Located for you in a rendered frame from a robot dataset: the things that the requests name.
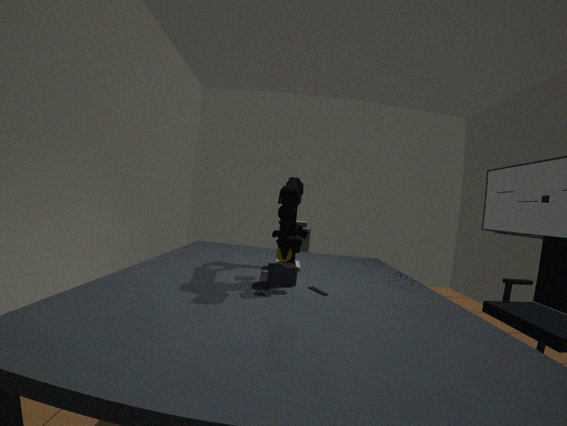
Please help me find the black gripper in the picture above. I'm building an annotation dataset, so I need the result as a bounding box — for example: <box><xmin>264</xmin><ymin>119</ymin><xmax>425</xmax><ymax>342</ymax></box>
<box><xmin>272</xmin><ymin>219</ymin><xmax>303</xmax><ymax>260</ymax></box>

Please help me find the green rectangular frame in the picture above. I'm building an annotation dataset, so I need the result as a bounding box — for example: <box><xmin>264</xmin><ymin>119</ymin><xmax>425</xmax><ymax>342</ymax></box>
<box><xmin>308</xmin><ymin>286</ymin><xmax>328</xmax><ymax>296</ymax></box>

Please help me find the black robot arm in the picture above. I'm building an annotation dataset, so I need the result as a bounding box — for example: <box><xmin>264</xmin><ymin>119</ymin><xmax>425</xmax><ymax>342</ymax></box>
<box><xmin>278</xmin><ymin>177</ymin><xmax>309</xmax><ymax>265</ymax></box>

